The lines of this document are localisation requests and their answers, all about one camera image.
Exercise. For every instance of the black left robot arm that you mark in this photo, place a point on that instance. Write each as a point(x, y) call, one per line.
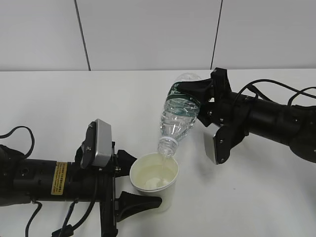
point(24, 180)

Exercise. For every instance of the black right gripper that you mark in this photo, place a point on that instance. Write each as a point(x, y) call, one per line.
point(229, 111)

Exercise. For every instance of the white paper cup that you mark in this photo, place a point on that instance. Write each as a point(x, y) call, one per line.
point(154, 175)

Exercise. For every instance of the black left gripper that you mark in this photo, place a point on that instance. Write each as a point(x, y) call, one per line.
point(114, 209)

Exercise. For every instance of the clear water bottle green label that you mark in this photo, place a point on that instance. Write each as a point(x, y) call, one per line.
point(178, 117)

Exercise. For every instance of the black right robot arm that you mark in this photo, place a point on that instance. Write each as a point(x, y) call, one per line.
point(290, 125)

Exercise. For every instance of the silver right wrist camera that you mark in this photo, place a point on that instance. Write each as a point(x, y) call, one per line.
point(209, 146)

